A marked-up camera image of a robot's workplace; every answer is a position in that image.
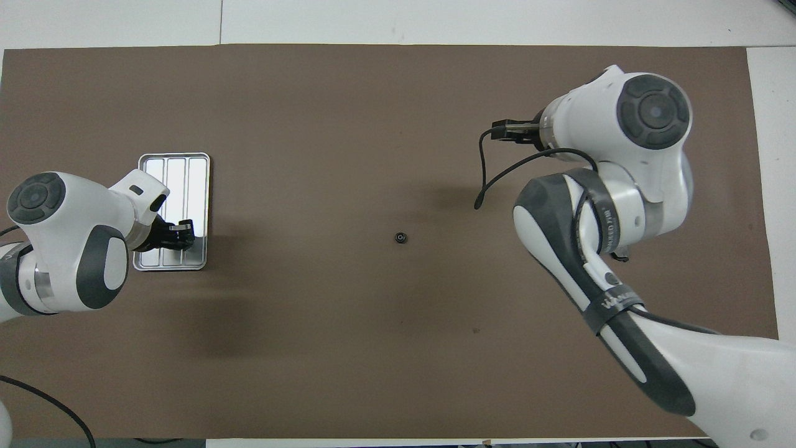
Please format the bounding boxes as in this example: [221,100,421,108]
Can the brown table mat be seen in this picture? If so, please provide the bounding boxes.
[0,44,790,439]

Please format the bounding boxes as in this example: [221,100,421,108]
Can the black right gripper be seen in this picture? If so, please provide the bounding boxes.
[491,119,543,147]

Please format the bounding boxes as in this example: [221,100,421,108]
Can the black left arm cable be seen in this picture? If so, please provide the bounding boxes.
[0,224,97,448]

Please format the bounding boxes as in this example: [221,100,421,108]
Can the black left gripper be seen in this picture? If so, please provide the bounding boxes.
[134,215,196,253]

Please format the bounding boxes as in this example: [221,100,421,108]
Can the silver metal tray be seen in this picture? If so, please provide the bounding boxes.
[132,152,211,272]

